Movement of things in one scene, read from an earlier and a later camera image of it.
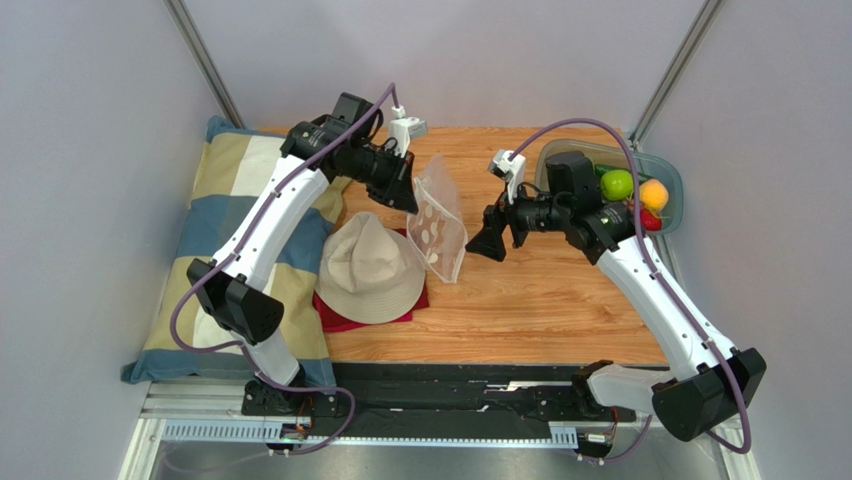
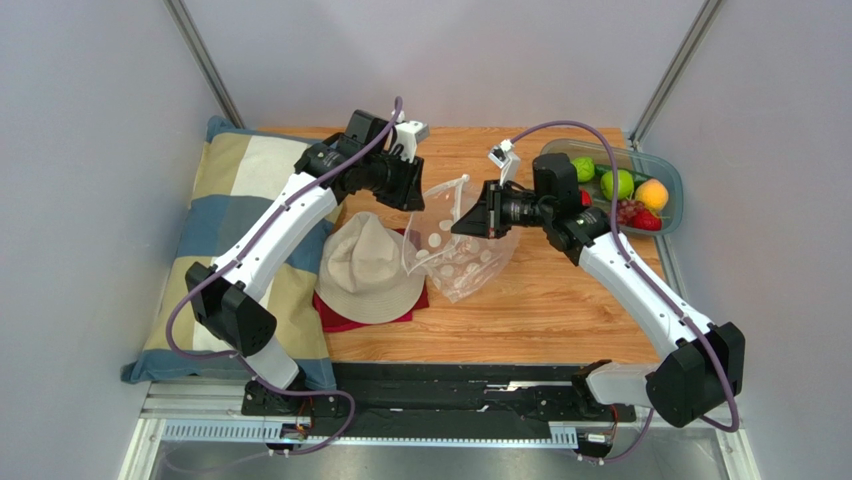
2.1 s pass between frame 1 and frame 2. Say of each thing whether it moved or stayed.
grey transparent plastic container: stayed
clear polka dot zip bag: moved
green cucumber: stayed
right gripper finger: moved
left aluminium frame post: stayed
